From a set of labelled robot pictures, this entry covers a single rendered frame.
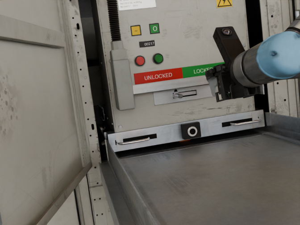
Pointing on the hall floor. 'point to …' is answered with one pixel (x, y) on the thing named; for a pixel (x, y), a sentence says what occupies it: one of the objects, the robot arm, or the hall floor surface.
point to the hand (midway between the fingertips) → (212, 76)
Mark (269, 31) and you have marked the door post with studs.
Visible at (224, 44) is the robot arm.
